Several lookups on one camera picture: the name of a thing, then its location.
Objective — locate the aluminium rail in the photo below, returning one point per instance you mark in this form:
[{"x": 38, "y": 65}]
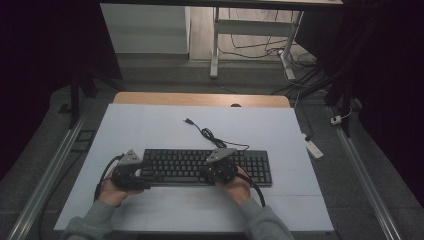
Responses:
[
  {"x": 366, "y": 183},
  {"x": 43, "y": 180}
]

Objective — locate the white desk frame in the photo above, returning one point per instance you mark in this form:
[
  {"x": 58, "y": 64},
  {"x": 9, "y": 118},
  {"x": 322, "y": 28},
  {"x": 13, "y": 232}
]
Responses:
[{"x": 253, "y": 27}]

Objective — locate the small black round knob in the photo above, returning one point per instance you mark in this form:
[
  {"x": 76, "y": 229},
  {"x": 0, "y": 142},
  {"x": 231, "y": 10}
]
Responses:
[{"x": 235, "y": 105}]

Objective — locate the white cabinet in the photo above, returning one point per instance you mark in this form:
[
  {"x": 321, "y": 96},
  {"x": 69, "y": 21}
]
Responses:
[{"x": 145, "y": 30}]

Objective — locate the wooden table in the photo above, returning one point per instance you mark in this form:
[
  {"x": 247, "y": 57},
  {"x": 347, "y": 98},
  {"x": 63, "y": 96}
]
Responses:
[{"x": 200, "y": 99}]

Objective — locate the black keyboard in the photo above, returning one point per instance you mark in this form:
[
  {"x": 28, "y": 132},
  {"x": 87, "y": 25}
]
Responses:
[{"x": 180, "y": 166}]

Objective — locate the white power strip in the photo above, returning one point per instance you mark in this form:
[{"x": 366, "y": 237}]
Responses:
[{"x": 314, "y": 149}]

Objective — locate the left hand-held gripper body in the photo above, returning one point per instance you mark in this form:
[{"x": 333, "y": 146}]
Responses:
[{"x": 125, "y": 173}]

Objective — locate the person's left hand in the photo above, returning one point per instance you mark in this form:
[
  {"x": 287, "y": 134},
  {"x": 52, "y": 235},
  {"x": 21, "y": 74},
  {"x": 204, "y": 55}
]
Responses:
[{"x": 111, "y": 195}]

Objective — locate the white table mat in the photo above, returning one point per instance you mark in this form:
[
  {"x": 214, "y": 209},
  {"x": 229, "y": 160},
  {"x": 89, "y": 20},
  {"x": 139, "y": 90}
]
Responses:
[{"x": 166, "y": 126}]

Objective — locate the black stand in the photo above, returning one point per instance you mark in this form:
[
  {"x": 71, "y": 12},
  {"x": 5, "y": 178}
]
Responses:
[
  {"x": 75, "y": 96},
  {"x": 343, "y": 96}
]

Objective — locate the small white adapter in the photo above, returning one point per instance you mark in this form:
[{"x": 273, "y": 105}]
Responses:
[{"x": 335, "y": 119}]

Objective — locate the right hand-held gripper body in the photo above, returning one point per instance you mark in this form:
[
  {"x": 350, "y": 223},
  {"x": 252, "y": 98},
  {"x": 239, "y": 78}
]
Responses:
[{"x": 221, "y": 170}]

